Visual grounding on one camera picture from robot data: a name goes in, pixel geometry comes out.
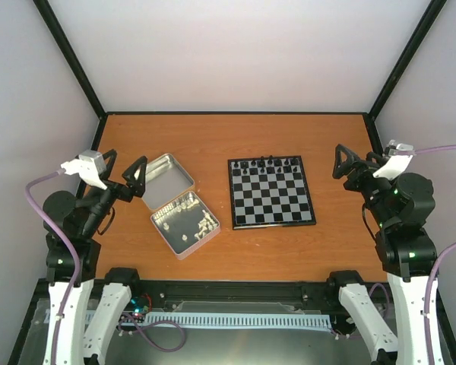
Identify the pink tin box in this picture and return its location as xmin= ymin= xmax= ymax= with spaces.
xmin=150 ymin=191 xmax=221 ymax=260

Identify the light blue cable duct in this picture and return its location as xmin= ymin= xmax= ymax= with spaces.
xmin=137 ymin=312 xmax=331 ymax=332

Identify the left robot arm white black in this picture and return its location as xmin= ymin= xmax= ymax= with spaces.
xmin=42 ymin=150 xmax=147 ymax=364

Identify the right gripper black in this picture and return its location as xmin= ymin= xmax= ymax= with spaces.
xmin=332 ymin=142 xmax=392 ymax=226

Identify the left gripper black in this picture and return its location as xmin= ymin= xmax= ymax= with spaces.
xmin=82 ymin=148 xmax=149 ymax=236

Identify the black white chess board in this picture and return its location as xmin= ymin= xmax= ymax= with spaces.
xmin=227 ymin=155 xmax=316 ymax=230

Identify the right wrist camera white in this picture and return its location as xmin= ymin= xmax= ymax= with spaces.
xmin=372 ymin=139 xmax=415 ymax=181

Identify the purple cable on base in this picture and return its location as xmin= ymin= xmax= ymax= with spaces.
xmin=117 ymin=319 xmax=187 ymax=351

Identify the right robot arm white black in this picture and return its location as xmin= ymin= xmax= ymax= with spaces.
xmin=328 ymin=141 xmax=442 ymax=364

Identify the small circuit board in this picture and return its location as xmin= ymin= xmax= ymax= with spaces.
xmin=119 ymin=294 xmax=152 ymax=324

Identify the black frame rail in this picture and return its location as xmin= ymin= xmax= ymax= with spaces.
xmin=139 ymin=280 xmax=334 ymax=311

